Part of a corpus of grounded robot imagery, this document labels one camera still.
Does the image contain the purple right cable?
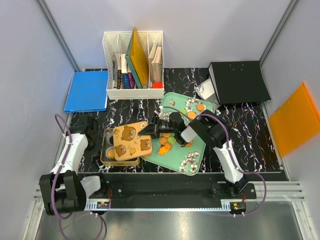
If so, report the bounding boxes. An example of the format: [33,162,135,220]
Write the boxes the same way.
[159,105,267,217]

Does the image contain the clear plastic bag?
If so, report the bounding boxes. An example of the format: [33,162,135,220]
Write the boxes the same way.
[195,78,220,108]

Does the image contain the bear print tin lid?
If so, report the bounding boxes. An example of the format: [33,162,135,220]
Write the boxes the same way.
[112,121,153,162]

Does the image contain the mint green floral tray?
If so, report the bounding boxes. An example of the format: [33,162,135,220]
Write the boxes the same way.
[142,92,216,176]

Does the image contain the orange cookie far tray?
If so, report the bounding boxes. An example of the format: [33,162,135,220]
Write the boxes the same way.
[197,104,206,112]

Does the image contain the black binder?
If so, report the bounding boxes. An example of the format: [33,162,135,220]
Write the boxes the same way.
[208,60,271,105]

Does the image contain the orange star cookie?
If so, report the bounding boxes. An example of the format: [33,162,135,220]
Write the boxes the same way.
[158,146,169,156]

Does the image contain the blue folder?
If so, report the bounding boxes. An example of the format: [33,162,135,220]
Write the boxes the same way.
[64,70,109,113]

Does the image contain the gold cookie tin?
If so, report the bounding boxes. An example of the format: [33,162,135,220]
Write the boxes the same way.
[100,128,140,167]

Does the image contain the dark books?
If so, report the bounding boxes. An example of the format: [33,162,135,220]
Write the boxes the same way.
[112,52,135,90]

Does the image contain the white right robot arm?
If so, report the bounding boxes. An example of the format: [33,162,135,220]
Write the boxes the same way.
[143,109,248,199]

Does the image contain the round dotted orange biscuit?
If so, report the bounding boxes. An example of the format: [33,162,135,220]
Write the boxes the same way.
[106,148,115,159]

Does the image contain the red small box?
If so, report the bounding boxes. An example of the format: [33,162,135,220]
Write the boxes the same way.
[152,82,163,89]

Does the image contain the orange plastic folder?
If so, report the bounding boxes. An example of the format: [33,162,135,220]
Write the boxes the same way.
[268,82,320,157]

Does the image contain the beige books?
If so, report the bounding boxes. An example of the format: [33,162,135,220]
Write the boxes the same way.
[148,42,162,83]

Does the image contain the yellow green folder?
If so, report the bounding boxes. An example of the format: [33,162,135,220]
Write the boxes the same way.
[125,26,149,89]

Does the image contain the black cookie in tin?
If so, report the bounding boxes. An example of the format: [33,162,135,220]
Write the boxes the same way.
[106,135,114,145]

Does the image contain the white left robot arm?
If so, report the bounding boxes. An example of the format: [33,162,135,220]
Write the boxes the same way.
[39,114,108,220]

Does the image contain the orange flower swirl cookie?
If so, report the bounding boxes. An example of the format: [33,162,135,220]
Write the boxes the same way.
[185,141,193,147]

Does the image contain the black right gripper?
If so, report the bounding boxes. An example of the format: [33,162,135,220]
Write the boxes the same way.
[138,115,177,139]

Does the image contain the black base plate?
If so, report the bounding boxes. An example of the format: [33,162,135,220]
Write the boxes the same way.
[78,172,257,210]

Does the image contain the white file organizer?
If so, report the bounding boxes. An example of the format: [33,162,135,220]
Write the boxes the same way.
[102,30,165,100]

